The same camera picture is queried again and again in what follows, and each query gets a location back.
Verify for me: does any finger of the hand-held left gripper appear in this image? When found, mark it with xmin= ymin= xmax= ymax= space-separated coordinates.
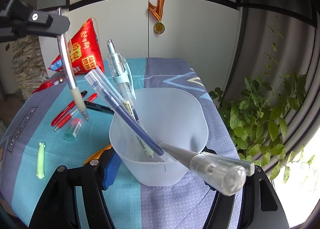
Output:
xmin=0 ymin=0 xmax=71 ymax=43

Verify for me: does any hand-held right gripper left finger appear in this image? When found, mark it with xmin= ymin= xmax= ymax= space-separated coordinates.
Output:
xmin=29 ymin=145 xmax=123 ymax=229

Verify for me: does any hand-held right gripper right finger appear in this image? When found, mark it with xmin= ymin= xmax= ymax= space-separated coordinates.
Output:
xmin=202 ymin=165 xmax=290 ymax=229

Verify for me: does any orange and black pen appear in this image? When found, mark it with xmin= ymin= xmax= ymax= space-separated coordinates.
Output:
xmin=82 ymin=144 xmax=113 ymax=166

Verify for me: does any grey clear retractable pen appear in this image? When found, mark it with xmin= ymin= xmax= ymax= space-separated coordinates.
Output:
xmin=159 ymin=140 xmax=255 ymax=196

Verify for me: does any red gel pen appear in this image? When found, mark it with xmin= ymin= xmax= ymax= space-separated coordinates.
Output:
xmin=54 ymin=93 xmax=98 ymax=132

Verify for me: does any silver clear pen white grip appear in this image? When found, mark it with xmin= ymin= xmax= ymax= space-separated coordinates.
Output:
xmin=56 ymin=7 xmax=89 ymax=122

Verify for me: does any blue gel pen clear cap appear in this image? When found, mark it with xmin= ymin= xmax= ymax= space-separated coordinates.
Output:
xmin=84 ymin=66 xmax=166 ymax=157

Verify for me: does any mint green clear pen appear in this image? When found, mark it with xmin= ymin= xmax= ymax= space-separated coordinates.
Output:
xmin=105 ymin=39 xmax=154 ymax=158

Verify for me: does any translucent white plastic cup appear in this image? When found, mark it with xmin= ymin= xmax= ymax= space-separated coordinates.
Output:
xmin=109 ymin=88 xmax=209 ymax=186

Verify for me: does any red pyramid snack bag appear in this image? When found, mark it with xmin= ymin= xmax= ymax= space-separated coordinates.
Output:
xmin=48 ymin=17 xmax=105 ymax=76

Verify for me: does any tall pile of papers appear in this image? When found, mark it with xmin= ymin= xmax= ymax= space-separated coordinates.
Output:
xmin=11 ymin=35 xmax=49 ymax=99

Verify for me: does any pink and green eraser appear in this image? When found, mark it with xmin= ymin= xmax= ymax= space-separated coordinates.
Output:
xmin=63 ymin=118 xmax=83 ymax=141

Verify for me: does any red tassel with beads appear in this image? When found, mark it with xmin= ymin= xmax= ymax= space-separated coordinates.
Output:
xmin=32 ymin=76 xmax=64 ymax=94

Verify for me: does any light green novelty pen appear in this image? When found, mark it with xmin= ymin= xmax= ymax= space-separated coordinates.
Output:
xmin=36 ymin=142 xmax=46 ymax=179

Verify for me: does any green leafy vine plant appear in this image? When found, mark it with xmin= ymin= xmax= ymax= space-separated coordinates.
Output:
xmin=209 ymin=15 xmax=317 ymax=184

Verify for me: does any gold medal striped ribbon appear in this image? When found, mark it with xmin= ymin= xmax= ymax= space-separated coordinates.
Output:
xmin=148 ymin=0 xmax=166 ymax=35

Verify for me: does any grey curtain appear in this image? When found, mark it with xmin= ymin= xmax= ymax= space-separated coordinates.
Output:
xmin=217 ymin=6 xmax=320 ymax=169

